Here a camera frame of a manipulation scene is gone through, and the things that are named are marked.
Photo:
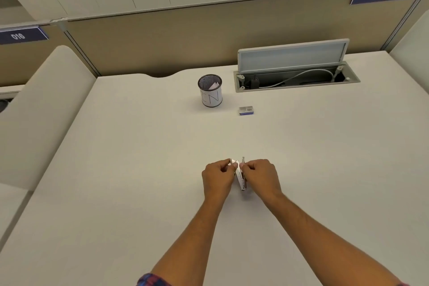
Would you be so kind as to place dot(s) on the person's left hand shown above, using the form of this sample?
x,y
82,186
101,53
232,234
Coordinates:
x,y
218,178

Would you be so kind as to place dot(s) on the person's right hand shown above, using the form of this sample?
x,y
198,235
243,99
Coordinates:
x,y
263,177

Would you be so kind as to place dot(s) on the person's left thumb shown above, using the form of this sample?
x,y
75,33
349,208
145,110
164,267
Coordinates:
x,y
230,167

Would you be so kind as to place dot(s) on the person's right thumb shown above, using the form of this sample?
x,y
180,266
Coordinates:
x,y
247,167

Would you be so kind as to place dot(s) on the white stapler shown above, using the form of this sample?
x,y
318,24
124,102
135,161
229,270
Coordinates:
x,y
240,175

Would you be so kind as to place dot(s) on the person's right forearm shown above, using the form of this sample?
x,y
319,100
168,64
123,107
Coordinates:
x,y
321,242

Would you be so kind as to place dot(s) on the person's left forearm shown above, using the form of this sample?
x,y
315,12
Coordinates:
x,y
187,242

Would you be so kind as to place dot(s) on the small staple box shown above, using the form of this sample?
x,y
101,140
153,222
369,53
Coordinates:
x,y
246,110

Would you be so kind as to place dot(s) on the white mesh pen cup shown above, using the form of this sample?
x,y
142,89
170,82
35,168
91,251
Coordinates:
x,y
210,91

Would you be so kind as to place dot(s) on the white paper in cup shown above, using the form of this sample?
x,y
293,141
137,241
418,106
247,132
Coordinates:
x,y
214,85

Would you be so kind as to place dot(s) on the black power plug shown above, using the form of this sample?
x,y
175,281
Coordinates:
x,y
254,82

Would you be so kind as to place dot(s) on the beige desk partition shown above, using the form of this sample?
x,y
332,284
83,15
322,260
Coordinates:
x,y
214,34

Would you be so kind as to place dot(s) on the plaid shirt sleeve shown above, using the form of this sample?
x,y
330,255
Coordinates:
x,y
152,280

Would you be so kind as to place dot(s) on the side desk partition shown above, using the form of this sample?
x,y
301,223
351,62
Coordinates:
x,y
37,118

